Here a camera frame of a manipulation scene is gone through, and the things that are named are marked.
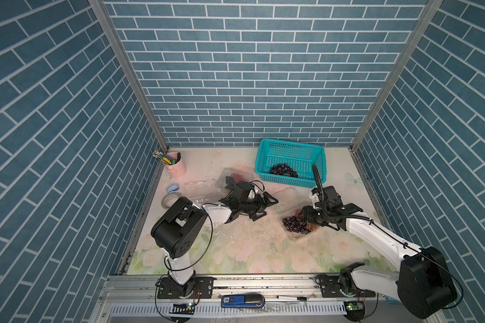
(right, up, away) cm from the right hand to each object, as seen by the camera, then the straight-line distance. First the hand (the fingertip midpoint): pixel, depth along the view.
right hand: (303, 216), depth 86 cm
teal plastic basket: (0, +24, +29) cm, 37 cm away
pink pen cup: (-61, +22, +13) cm, 66 cm away
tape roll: (-64, +5, +13) cm, 65 cm away
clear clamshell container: (-5, +3, +12) cm, 13 cm away
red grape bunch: (+1, -3, -3) cm, 4 cm away
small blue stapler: (-62, +11, +13) cm, 65 cm away
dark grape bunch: (-5, -3, -2) cm, 6 cm away
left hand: (-11, +3, 0) cm, 12 cm away
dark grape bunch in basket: (-5, +20, +19) cm, 28 cm away
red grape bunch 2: (-30, +16, +16) cm, 37 cm away
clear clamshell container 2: (-36, +19, +19) cm, 45 cm away
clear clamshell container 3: (-48, +9, +15) cm, 52 cm away
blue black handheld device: (-23, -23, -20) cm, 38 cm away
